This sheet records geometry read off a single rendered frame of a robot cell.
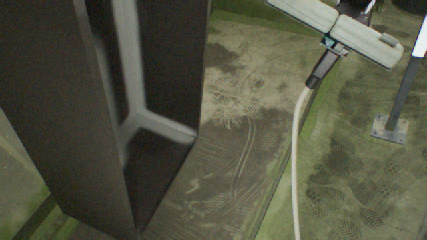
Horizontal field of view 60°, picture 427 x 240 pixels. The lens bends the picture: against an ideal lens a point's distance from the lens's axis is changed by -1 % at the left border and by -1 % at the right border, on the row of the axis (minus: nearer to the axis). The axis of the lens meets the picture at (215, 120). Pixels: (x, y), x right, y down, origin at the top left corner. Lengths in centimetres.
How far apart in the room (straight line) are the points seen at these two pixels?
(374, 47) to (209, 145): 164
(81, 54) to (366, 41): 56
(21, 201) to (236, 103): 142
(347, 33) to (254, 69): 200
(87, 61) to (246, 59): 225
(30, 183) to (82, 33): 166
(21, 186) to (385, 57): 189
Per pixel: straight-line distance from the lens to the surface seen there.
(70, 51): 74
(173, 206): 214
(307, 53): 295
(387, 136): 251
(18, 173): 225
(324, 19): 84
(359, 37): 84
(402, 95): 233
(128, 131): 188
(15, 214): 225
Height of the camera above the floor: 188
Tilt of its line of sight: 48 degrees down
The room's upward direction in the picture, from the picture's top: 9 degrees counter-clockwise
